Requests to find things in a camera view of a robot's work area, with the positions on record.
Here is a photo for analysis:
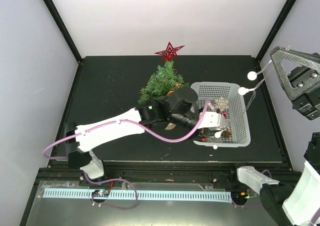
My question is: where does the white perforated plastic basket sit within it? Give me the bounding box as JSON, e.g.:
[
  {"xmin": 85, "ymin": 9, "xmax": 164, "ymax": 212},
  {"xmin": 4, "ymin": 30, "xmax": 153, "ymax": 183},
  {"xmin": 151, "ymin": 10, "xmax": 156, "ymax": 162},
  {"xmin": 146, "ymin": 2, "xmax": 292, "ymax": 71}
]
[{"xmin": 191, "ymin": 82, "xmax": 251, "ymax": 149}]

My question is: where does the red star tree topper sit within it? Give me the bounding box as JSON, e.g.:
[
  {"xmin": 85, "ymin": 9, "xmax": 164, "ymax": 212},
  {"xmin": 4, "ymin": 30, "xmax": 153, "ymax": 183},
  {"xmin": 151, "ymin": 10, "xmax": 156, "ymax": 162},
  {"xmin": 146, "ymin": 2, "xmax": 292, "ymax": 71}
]
[{"xmin": 154, "ymin": 42, "xmax": 185, "ymax": 62}]

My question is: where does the small green christmas tree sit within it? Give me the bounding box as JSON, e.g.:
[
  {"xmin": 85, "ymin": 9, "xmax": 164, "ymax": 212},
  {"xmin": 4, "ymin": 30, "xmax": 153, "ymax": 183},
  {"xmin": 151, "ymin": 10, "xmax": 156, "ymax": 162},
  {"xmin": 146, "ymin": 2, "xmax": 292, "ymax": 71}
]
[{"xmin": 138, "ymin": 61, "xmax": 190, "ymax": 104}]

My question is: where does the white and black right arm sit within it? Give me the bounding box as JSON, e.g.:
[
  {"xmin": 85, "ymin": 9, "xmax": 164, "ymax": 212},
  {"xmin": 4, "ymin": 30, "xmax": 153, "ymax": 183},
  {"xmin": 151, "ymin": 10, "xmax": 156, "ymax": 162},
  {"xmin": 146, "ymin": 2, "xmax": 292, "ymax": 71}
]
[{"xmin": 227, "ymin": 47, "xmax": 320, "ymax": 225}]

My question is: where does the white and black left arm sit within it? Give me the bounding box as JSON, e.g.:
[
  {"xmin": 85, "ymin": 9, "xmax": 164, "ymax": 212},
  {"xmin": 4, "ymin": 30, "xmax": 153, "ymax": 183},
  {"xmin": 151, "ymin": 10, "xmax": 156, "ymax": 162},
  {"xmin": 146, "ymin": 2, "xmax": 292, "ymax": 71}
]
[{"xmin": 65, "ymin": 87, "xmax": 200, "ymax": 185}]

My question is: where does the white snowflake ornament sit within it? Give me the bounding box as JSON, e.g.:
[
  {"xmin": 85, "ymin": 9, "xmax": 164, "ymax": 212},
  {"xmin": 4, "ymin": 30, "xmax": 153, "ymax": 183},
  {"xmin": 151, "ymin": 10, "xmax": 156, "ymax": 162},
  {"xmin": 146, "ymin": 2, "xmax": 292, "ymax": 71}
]
[{"xmin": 214, "ymin": 97, "xmax": 229, "ymax": 111}]

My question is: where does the red berry sprig ornament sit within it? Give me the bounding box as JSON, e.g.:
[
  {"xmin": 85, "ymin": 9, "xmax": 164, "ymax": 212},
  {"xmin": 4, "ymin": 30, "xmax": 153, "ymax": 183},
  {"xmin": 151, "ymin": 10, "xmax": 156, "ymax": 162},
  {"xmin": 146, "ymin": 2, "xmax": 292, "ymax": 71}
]
[{"xmin": 221, "ymin": 112, "xmax": 227, "ymax": 119}]

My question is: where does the silver star ornament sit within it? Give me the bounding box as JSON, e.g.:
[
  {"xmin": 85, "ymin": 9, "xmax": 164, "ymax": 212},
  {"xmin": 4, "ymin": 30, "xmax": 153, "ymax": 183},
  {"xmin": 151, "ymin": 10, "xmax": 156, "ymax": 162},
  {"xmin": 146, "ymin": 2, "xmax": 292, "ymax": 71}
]
[{"xmin": 224, "ymin": 119, "xmax": 231, "ymax": 129}]

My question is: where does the pine cone ornament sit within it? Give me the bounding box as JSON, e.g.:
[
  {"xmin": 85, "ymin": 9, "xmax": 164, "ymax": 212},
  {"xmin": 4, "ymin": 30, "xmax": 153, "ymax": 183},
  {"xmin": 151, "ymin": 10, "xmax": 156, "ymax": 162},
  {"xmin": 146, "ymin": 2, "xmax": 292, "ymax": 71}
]
[{"xmin": 221, "ymin": 129, "xmax": 232, "ymax": 139}]

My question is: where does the red foil gift ornament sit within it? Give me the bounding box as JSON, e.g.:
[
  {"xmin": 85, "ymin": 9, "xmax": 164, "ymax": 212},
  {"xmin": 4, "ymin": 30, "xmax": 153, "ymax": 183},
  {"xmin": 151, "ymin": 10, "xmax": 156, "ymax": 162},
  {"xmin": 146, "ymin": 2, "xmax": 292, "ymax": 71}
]
[{"xmin": 200, "ymin": 136, "xmax": 208, "ymax": 142}]

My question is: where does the black right rear frame post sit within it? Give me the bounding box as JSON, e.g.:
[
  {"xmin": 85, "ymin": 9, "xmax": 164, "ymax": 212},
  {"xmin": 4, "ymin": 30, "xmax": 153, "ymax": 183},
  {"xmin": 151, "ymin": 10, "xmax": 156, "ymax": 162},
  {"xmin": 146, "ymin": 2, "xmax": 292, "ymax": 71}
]
[{"xmin": 255, "ymin": 0, "xmax": 297, "ymax": 64}]

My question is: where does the black frame post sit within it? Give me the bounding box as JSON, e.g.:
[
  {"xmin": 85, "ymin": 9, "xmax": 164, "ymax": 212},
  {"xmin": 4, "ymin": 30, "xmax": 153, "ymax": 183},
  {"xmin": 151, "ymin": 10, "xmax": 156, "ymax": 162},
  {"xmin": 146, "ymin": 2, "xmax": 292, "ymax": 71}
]
[
  {"xmin": 255, "ymin": 0, "xmax": 297, "ymax": 64},
  {"xmin": 42, "ymin": 0, "xmax": 82, "ymax": 63}
]

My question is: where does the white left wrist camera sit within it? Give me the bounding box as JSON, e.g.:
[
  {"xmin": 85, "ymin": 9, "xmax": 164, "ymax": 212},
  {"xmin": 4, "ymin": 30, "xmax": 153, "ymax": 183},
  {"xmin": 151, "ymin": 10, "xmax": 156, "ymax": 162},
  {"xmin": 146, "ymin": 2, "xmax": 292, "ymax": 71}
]
[{"xmin": 197, "ymin": 111, "xmax": 226, "ymax": 131}]

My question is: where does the white slotted cable duct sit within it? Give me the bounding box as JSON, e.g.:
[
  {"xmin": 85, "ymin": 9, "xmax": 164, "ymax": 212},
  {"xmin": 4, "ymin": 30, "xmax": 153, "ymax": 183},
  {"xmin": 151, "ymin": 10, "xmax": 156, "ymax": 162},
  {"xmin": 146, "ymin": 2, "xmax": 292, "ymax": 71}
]
[{"xmin": 42, "ymin": 188, "xmax": 232, "ymax": 203}]

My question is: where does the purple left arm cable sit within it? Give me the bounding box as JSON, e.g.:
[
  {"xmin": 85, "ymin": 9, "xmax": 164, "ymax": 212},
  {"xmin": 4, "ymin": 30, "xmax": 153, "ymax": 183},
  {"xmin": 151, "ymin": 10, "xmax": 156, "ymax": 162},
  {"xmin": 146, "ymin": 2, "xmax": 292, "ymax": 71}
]
[{"xmin": 42, "ymin": 99, "xmax": 216, "ymax": 160}]

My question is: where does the black left rear frame post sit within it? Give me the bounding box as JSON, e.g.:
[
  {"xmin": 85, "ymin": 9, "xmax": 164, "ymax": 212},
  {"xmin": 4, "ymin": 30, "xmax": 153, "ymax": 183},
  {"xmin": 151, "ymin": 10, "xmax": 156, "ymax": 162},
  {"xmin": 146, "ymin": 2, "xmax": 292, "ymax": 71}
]
[{"xmin": 42, "ymin": 0, "xmax": 82, "ymax": 63}]

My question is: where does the black aluminium frame rail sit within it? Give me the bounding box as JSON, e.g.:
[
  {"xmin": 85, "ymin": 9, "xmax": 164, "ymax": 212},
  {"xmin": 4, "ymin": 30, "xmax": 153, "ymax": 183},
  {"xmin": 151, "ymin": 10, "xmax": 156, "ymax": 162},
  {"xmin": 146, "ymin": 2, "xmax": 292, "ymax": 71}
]
[{"xmin": 74, "ymin": 160, "xmax": 288, "ymax": 186}]

